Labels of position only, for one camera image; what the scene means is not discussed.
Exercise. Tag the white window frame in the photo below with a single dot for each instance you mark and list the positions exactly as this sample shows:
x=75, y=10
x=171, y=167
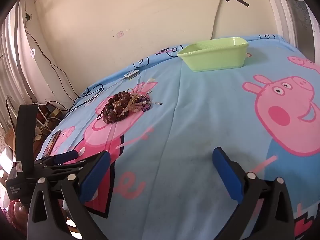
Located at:
x=287, y=12

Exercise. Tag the blue cartoon printed blanket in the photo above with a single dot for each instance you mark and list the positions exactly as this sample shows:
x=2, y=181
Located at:
x=200, y=120

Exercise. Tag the pink wall sticker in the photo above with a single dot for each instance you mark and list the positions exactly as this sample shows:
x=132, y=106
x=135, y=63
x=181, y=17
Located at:
x=120, y=33

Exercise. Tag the pale curtain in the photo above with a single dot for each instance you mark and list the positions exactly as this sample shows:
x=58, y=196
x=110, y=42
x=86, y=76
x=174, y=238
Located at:
x=15, y=62

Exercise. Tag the clutter of boxes and chargers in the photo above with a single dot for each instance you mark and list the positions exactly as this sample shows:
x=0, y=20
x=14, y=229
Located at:
x=51, y=116

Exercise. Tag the smartphone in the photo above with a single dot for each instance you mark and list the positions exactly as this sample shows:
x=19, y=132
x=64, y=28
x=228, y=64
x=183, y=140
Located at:
x=51, y=143

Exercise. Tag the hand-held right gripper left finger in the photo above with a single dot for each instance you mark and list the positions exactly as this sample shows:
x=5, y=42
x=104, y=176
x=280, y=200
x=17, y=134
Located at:
x=96, y=175

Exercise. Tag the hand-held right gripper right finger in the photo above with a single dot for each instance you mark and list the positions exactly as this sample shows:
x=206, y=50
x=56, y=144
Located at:
x=226, y=172

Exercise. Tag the white remote controller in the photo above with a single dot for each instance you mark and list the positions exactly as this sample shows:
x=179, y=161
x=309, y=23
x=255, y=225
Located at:
x=131, y=74

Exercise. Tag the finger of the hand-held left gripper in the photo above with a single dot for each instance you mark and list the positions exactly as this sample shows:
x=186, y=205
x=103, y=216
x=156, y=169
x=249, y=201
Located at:
x=57, y=170
x=66, y=156

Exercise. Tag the light green plastic basket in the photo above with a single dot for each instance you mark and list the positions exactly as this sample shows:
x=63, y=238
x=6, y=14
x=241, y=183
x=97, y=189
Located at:
x=215, y=57

